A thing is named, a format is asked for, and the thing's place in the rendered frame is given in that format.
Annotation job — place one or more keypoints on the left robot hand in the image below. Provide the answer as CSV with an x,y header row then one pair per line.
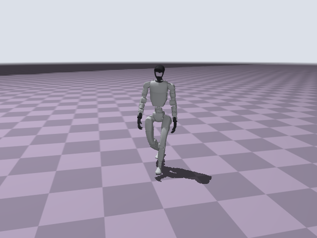
x,y
174,120

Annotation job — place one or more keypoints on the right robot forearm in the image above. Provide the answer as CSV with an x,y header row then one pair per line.
x,y
141,107

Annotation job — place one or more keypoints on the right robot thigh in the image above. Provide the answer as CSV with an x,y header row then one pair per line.
x,y
150,130

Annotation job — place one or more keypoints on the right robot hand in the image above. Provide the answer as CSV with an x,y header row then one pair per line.
x,y
139,120

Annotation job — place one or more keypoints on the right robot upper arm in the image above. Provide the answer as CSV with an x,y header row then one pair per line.
x,y
145,91

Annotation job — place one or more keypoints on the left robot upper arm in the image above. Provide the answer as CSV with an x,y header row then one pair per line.
x,y
171,87

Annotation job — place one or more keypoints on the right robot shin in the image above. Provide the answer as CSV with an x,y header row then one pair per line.
x,y
155,147

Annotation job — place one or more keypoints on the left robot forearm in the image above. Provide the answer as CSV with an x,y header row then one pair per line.
x,y
174,110

